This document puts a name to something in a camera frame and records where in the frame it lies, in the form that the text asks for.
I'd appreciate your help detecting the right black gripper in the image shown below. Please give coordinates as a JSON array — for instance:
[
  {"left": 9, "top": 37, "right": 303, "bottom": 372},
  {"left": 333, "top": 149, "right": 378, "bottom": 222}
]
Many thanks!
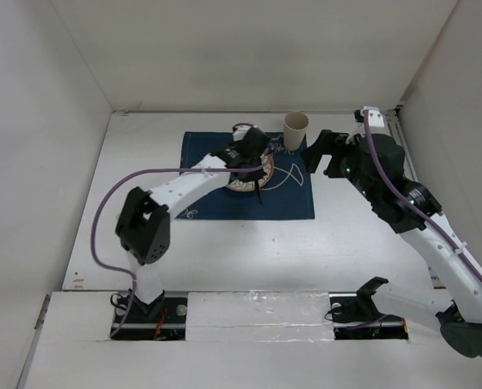
[{"left": 301, "top": 128, "right": 378, "bottom": 203}]

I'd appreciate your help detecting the black table knife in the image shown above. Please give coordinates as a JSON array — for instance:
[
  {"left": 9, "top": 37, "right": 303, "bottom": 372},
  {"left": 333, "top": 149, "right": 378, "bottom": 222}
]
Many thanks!
[{"left": 254, "top": 180, "right": 262, "bottom": 205}]

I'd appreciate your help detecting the floral patterned plate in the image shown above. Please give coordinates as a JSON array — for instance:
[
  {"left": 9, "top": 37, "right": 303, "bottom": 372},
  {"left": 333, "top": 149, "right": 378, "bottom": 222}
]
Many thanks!
[{"left": 226, "top": 153, "right": 275, "bottom": 193}]

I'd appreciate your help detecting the brown paper cup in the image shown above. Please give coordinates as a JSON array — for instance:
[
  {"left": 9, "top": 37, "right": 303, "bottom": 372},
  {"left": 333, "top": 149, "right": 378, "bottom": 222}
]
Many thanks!
[{"left": 284, "top": 112, "right": 309, "bottom": 151}]

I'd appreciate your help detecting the dark blue cloth napkin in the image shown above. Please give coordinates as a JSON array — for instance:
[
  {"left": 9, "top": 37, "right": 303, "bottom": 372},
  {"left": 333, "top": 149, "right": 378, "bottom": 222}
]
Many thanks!
[{"left": 177, "top": 132, "right": 315, "bottom": 220}]

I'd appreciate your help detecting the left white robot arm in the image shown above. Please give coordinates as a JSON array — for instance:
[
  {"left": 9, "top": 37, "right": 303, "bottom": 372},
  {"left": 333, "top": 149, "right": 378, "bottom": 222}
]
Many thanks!
[{"left": 115, "top": 123, "right": 270, "bottom": 322}]

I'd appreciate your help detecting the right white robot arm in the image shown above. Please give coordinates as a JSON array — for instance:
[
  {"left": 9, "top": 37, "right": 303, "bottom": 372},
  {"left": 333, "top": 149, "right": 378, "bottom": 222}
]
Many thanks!
[{"left": 301, "top": 130, "right": 482, "bottom": 358}]

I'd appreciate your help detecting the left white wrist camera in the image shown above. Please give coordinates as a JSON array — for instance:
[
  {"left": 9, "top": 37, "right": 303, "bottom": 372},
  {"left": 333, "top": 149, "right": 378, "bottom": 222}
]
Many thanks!
[{"left": 232, "top": 123, "right": 252, "bottom": 142}]

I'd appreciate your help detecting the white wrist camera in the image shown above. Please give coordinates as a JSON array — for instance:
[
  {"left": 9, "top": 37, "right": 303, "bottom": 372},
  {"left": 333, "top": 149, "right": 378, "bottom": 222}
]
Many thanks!
[
  {"left": 232, "top": 123, "right": 252, "bottom": 142},
  {"left": 354, "top": 106, "right": 386, "bottom": 132}
]

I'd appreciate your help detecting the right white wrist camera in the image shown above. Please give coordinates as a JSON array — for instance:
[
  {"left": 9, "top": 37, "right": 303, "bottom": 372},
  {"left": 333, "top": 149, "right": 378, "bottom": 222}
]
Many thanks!
[{"left": 354, "top": 106, "right": 386, "bottom": 132}]

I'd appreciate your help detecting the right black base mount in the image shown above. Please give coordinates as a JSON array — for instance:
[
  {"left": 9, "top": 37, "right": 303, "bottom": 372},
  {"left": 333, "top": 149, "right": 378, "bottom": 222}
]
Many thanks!
[{"left": 324, "top": 293, "right": 409, "bottom": 341}]

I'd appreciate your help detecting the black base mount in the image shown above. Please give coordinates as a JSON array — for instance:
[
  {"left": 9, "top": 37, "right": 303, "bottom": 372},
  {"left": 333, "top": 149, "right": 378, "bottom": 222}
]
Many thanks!
[
  {"left": 324, "top": 293, "right": 409, "bottom": 341},
  {"left": 109, "top": 293, "right": 189, "bottom": 341}
]

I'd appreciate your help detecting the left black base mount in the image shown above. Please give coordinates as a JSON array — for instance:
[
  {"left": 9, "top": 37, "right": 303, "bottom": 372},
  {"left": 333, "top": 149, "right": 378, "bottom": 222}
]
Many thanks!
[{"left": 109, "top": 293, "right": 189, "bottom": 341}]

